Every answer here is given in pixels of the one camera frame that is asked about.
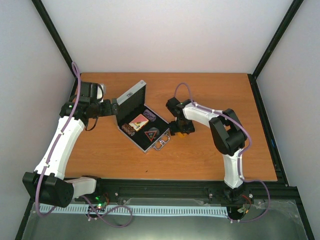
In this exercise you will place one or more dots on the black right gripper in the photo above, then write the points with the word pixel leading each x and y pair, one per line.
pixel 174 129

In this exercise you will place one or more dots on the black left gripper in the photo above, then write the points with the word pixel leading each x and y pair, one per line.
pixel 108 110

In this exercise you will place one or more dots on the orange round dealer button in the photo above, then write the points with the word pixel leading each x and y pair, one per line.
pixel 182 135

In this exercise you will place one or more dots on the clear round plastic disc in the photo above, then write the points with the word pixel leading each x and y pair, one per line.
pixel 154 132

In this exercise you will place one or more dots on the playing card deck box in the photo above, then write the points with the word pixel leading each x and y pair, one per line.
pixel 138 122

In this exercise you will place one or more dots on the black red triangular button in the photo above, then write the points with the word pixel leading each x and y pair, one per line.
pixel 147 135

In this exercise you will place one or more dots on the aluminium poker case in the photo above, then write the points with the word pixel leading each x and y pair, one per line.
pixel 131 104

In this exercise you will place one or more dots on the purple poker chip stack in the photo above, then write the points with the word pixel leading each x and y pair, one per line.
pixel 149 115

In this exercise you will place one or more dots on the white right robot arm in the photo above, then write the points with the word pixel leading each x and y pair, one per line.
pixel 227 132

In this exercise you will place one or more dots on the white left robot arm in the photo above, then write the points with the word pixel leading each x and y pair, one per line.
pixel 47 184

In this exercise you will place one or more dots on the green lit circuit board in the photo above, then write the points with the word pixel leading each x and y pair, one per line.
pixel 102 202

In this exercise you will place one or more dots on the metal front plate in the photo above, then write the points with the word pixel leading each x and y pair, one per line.
pixel 278 220

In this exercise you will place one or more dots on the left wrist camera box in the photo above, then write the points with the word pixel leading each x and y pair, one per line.
pixel 91 92

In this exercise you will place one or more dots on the white slotted cable duct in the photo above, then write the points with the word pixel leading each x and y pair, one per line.
pixel 146 211

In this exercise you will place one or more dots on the left black frame post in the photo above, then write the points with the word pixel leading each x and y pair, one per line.
pixel 44 15

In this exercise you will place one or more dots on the black frame post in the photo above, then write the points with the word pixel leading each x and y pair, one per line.
pixel 281 29
pixel 44 15

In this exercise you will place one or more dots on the right black side rail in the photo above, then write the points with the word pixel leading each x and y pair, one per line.
pixel 268 133

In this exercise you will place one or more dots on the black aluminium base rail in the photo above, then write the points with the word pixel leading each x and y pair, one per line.
pixel 213 192

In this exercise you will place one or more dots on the right black frame post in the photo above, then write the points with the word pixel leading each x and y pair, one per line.
pixel 281 29

